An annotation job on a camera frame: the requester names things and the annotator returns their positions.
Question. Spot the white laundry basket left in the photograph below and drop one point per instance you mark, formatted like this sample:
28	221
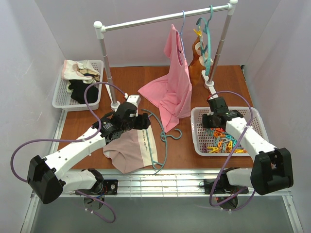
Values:
62	98

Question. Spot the black garment in basket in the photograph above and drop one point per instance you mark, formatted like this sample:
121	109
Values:
78	88

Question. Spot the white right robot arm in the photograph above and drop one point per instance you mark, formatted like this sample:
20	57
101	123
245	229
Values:
272	167

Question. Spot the teal hanger on right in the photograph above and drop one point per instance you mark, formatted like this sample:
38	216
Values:
205	42

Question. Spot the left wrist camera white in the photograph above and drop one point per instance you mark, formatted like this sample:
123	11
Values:
132	101

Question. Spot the yellow clothespin on hanger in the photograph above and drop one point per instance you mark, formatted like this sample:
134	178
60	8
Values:
199	33

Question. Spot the pile of coloured clothespins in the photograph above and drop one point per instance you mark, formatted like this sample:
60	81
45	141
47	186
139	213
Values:
219	141

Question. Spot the aluminium mounting rail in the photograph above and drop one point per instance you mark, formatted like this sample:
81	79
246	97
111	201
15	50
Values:
141	183

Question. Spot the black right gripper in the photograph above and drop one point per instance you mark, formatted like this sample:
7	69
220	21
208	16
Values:
207	120

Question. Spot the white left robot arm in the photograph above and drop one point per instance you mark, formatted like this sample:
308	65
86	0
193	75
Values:
65	157

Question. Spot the cream pink garment in basket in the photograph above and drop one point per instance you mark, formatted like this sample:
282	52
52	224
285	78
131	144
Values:
84	71

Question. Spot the blue thin hanger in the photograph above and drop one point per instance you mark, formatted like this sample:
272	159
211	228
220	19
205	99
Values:
181	34

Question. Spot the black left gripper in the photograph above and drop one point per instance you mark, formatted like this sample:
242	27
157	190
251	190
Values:
141	122

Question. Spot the pink t-shirt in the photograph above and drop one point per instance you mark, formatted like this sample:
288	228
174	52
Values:
171	93

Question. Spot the brown beige underwear hanging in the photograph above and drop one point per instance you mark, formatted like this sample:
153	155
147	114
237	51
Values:
197	64

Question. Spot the mauve underwear white waistband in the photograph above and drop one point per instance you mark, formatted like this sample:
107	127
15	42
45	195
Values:
135	149

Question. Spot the white clothespin basket right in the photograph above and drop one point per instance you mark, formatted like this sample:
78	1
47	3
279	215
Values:
199	133

